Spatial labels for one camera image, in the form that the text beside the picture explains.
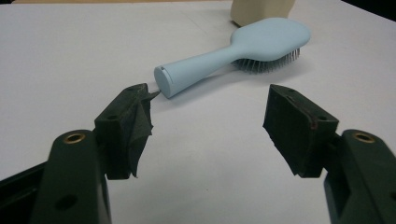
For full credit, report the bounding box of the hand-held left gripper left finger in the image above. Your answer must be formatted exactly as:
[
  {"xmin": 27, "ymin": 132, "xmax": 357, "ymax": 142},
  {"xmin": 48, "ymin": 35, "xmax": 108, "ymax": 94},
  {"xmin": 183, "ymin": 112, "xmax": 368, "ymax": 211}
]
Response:
[{"xmin": 93, "ymin": 82, "xmax": 162, "ymax": 181}]

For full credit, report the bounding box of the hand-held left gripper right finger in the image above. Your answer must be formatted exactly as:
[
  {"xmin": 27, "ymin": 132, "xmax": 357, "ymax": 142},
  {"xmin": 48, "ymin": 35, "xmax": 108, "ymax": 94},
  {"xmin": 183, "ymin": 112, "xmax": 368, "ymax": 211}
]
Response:
[{"xmin": 262, "ymin": 83, "xmax": 340, "ymax": 179}]

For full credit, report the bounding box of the light blue hairbrush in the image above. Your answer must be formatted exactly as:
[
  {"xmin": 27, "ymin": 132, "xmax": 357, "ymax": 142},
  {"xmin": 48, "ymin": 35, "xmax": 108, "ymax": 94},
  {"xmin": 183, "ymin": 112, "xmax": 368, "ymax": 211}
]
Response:
[{"xmin": 153, "ymin": 17, "xmax": 312, "ymax": 100}]

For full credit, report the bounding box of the beige square cup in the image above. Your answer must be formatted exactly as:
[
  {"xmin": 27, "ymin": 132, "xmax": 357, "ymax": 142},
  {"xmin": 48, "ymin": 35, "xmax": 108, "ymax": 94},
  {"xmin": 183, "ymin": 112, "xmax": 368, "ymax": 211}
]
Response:
[{"xmin": 230, "ymin": 0, "xmax": 297, "ymax": 28}]

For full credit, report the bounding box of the white table sheet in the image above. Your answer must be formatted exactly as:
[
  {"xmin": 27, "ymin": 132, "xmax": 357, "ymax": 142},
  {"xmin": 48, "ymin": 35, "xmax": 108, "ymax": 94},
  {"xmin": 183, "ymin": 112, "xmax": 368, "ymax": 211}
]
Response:
[{"xmin": 0, "ymin": 0, "xmax": 396, "ymax": 224}]

